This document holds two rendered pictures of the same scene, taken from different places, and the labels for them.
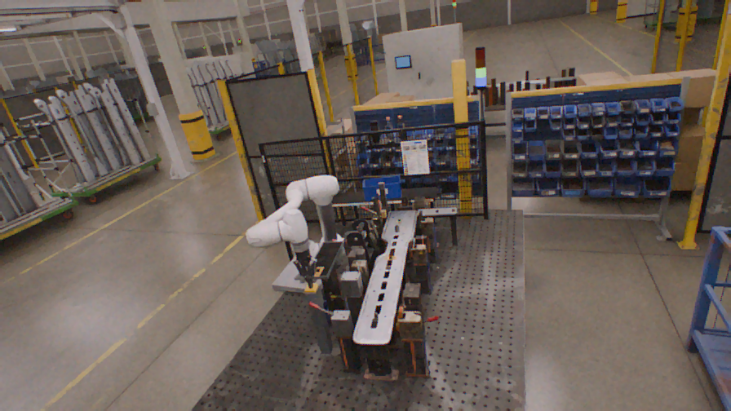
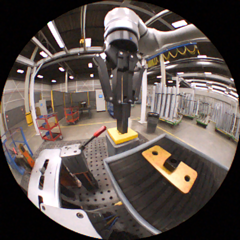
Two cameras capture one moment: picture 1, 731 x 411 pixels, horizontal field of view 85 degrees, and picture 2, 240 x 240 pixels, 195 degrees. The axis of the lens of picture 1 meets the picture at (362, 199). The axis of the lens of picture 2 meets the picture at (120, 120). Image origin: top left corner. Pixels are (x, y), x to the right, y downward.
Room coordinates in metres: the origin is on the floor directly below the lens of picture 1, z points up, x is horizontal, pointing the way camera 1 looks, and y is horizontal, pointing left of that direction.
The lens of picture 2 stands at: (1.87, 0.23, 1.24)
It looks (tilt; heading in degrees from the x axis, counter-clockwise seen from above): 18 degrees down; 137
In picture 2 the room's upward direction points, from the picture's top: straight up
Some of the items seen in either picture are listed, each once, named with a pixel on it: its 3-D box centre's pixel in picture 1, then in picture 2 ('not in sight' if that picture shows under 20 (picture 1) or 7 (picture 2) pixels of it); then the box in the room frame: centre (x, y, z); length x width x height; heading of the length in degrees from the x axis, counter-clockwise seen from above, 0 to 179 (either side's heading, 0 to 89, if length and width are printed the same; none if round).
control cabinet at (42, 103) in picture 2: not in sight; (42, 106); (-8.43, -2.99, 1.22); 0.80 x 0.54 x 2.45; 67
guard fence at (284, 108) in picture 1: (285, 159); not in sight; (4.69, 0.83, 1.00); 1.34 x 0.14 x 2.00; 66
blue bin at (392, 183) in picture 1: (382, 187); not in sight; (3.05, -0.18, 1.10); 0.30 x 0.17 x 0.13; 83
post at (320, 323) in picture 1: (320, 321); (121, 176); (1.76, 0.34, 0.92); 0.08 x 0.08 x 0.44; 74
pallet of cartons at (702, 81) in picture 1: (635, 134); not in sight; (4.35, -3.29, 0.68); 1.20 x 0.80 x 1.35; 68
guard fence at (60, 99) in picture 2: not in sight; (64, 105); (-4.14, 0.12, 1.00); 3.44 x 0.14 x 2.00; 156
